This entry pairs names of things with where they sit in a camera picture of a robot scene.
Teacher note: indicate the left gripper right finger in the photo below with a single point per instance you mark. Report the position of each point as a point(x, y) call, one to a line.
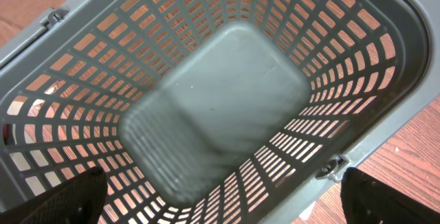
point(368, 200)

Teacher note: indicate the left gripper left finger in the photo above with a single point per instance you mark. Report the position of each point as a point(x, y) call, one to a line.
point(78, 200)

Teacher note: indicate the white tube with gold cap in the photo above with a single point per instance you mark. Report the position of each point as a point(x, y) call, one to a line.
point(305, 214)

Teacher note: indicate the grey plastic mesh basket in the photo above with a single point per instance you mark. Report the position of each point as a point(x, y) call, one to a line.
point(209, 111)

